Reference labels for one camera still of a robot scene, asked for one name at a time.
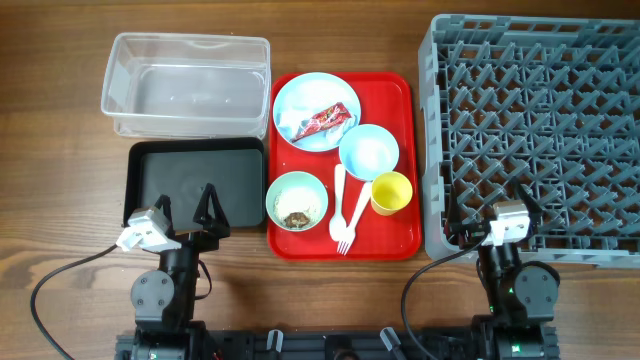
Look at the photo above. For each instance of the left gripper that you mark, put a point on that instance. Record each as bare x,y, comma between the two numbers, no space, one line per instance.
201,215

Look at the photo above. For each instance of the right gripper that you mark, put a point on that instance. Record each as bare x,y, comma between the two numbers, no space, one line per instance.
472,233

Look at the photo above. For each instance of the yellow plastic cup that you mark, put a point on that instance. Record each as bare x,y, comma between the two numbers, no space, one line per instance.
391,192

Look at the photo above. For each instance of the green bowl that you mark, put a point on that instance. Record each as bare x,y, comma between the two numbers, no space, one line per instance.
295,179

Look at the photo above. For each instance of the brown food chunk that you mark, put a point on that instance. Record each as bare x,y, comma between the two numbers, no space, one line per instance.
297,220

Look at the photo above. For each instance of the white rice pile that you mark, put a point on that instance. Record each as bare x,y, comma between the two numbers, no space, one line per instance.
300,199

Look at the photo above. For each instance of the white tissue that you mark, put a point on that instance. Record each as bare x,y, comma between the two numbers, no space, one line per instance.
296,122

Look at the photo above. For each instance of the light blue bowl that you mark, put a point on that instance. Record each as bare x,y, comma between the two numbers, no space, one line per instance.
367,151

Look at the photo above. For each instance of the red snack wrapper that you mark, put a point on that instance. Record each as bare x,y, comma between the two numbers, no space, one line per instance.
327,119

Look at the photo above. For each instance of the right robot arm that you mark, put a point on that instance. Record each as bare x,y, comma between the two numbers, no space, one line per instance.
521,295

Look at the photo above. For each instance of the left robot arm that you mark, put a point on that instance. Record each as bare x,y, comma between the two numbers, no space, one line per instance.
164,299

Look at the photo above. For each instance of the grey dishwasher rack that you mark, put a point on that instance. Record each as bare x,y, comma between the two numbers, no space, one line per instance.
550,102

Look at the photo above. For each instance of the black plastic tray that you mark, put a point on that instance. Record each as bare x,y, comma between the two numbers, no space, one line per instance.
181,169

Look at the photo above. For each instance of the clear plastic bin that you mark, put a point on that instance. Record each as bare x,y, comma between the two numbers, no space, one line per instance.
173,85

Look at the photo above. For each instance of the white plastic spoon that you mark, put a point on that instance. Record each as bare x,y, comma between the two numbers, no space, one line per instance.
337,223

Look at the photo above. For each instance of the white plastic fork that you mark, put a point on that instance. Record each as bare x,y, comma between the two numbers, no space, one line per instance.
347,236

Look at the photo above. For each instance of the red serving tray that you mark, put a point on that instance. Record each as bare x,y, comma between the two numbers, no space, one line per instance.
385,100

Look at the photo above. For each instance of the light blue plate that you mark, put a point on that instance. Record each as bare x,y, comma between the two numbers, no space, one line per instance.
308,94

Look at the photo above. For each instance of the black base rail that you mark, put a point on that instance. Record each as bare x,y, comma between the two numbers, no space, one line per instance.
444,343

